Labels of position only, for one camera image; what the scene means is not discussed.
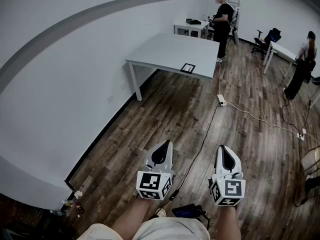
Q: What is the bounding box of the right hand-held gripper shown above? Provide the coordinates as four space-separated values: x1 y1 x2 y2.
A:
208 145 247 207

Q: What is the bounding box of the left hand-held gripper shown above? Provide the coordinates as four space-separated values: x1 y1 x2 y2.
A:
136 140 175 201

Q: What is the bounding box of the black picture frame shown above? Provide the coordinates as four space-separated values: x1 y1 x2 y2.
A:
180 62 196 74

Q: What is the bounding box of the person's right forearm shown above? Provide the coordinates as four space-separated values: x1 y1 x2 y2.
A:
217 203 242 240

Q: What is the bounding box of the person's left forearm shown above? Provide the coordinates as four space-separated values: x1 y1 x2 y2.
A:
109 196 161 240

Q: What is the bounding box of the black waist pouch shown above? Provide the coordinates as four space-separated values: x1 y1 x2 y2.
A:
171 203 207 219

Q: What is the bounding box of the beige shirt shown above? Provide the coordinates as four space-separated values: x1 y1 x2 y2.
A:
76 216 211 240

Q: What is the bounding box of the large white table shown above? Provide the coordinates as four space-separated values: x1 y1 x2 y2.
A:
124 32 221 121

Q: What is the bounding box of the clear plastic bottle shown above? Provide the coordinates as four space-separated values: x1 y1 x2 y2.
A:
49 208 70 217

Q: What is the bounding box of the long white desk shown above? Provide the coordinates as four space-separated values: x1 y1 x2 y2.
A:
262 40 300 78

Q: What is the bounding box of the small white table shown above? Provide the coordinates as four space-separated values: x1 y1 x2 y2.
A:
173 18 211 39

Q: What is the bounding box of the black office chair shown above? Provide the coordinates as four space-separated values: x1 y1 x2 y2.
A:
251 28 282 60

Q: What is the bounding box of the black adapter cable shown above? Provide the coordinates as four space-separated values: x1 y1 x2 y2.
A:
169 103 221 202

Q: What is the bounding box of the white power cable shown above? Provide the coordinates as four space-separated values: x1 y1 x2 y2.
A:
224 101 301 136

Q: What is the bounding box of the black floor cable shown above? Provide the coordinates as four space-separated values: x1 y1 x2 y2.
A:
281 103 312 207

